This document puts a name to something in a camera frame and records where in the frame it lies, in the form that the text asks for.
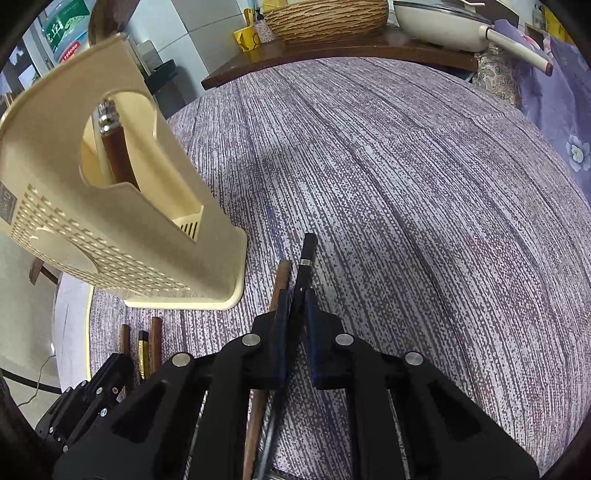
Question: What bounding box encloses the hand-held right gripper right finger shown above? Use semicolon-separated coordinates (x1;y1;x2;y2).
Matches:
305;289;541;480

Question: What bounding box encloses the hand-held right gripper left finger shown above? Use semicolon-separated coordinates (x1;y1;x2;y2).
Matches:
53;288;293;480

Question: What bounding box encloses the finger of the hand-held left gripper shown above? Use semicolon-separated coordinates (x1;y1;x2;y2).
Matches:
85;353;136;403

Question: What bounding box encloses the black chopstick gold print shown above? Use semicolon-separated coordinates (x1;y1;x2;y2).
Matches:
136;330;151;381

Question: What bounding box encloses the black chopstick silver band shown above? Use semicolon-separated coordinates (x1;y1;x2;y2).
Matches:
256;233;318;480

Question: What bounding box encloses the wood-handled metal spoon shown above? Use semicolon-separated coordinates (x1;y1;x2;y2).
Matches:
95;99;141;192

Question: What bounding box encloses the cream plastic utensil holder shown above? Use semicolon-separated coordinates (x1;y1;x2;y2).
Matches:
0;34;247;311

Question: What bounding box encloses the white tablecloth yellow trim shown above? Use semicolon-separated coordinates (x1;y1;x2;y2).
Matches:
53;272;95;388

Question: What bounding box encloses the wooden chair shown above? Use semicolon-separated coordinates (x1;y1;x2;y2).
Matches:
28;258;61;286

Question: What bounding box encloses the dark wooden counter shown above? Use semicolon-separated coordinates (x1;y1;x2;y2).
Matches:
202;30;478;90

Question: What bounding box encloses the water dispenser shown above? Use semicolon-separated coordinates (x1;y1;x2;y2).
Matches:
134;39;206;118

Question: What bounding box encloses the yellow mug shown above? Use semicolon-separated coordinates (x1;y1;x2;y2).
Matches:
233;25;259;54

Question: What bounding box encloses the paisley cloth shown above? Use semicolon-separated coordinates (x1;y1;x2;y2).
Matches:
472;51;525;109

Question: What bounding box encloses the woven basket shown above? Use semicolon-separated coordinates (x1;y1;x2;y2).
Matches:
261;0;389;44

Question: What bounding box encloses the cream frying pan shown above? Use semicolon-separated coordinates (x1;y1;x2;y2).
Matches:
392;0;555;77

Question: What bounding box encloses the purple floral cloth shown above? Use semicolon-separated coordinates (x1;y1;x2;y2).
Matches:
494;18;591;195

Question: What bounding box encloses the blue water jug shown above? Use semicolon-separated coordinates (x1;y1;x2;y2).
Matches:
28;0;93;65

